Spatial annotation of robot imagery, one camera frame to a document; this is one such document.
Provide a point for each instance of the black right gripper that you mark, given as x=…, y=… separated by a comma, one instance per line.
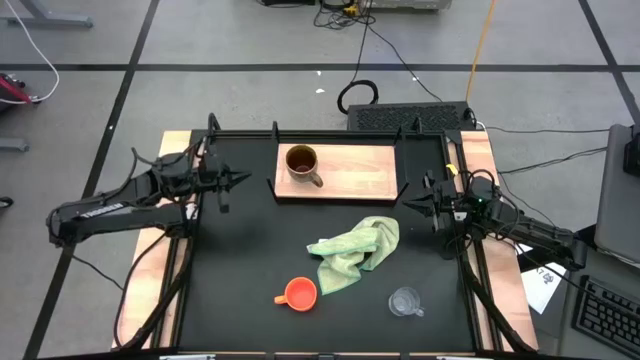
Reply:
x=450, y=207

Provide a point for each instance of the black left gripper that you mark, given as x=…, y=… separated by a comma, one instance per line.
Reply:
x=212, y=175

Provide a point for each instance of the brown ceramic mug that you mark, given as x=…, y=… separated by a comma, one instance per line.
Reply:
x=301, y=160

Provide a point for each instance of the clear glass cup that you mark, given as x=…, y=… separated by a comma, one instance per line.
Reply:
x=402, y=301

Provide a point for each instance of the orange plastic cup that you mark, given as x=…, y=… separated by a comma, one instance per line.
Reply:
x=301, y=294

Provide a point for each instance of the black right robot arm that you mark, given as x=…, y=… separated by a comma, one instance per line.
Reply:
x=530, y=232

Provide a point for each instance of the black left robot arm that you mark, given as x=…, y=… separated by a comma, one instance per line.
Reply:
x=115, y=215

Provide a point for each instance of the yellow tag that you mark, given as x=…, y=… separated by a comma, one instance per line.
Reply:
x=452, y=170

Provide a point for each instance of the green microfiber cloth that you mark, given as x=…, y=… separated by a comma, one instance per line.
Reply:
x=350, y=250

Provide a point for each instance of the white paper sheet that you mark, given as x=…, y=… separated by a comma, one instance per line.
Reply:
x=545, y=285

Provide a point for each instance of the grey office desk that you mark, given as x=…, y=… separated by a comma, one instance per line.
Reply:
x=617, y=200

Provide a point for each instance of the black computer keyboard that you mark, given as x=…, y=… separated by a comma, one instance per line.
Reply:
x=607, y=315

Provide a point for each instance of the black desktop device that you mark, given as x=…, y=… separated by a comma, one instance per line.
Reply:
x=632, y=155

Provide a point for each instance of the red equipment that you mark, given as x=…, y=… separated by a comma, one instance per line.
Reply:
x=12, y=90

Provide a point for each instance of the grey desk leg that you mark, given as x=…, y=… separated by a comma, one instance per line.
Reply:
x=50, y=21

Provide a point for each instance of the wooden shelf with black frame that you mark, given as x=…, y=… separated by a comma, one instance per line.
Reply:
x=360, y=172

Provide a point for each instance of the black aluminium table frame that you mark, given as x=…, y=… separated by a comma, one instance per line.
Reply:
x=187, y=280

